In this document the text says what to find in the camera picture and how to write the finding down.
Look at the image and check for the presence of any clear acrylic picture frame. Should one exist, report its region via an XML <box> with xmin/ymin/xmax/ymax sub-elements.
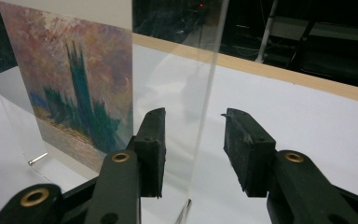
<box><xmin>0</xmin><ymin>0</ymin><xmax>231</xmax><ymax>224</ymax></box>

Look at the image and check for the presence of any white desk leg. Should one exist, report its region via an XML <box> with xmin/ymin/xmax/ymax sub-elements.
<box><xmin>254</xmin><ymin>0</ymin><xmax>281</xmax><ymax>63</ymax></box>

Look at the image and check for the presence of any painted landscape picture print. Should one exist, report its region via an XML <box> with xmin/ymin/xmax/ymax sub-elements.
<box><xmin>0</xmin><ymin>0</ymin><xmax>135</xmax><ymax>174</ymax></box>

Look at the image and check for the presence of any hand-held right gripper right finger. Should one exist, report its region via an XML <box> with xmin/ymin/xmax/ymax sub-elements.
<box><xmin>221</xmin><ymin>107</ymin><xmax>358</xmax><ymax>224</ymax></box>

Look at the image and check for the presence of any black equipment rack red light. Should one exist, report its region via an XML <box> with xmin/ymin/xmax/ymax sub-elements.
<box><xmin>180</xmin><ymin>0</ymin><xmax>222</xmax><ymax>35</ymax></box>

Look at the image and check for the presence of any wooden table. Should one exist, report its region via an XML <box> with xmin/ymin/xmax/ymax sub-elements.
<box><xmin>131</xmin><ymin>32</ymin><xmax>358</xmax><ymax>107</ymax></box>

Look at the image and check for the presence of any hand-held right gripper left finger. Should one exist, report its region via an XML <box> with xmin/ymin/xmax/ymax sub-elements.
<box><xmin>84</xmin><ymin>106</ymin><xmax>168</xmax><ymax>224</ymax></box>

